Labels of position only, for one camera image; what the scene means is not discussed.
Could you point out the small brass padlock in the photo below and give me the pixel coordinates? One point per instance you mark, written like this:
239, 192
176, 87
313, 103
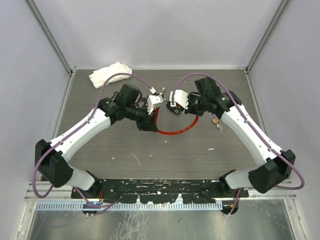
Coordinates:
213, 118

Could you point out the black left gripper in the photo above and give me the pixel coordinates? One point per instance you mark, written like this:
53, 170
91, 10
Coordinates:
147, 123

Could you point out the black padlock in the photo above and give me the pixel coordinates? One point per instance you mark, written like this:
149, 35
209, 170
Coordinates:
173, 109

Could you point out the white cloth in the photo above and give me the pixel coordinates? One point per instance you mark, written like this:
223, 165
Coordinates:
99, 77

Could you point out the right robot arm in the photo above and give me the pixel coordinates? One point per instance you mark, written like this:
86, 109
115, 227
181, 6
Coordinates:
273, 164

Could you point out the red cable lock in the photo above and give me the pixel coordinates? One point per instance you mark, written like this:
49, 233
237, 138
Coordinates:
172, 129

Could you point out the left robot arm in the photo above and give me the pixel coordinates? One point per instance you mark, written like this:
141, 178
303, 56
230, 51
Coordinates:
51, 158

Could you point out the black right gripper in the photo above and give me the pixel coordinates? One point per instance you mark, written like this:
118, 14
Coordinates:
189, 109

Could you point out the small silver keys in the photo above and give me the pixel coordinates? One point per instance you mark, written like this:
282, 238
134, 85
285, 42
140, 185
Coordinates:
219, 127

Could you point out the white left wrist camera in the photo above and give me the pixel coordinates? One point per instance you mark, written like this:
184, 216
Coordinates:
154, 102

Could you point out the blue slotted cable duct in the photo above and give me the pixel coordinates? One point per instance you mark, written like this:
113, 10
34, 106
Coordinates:
176, 206

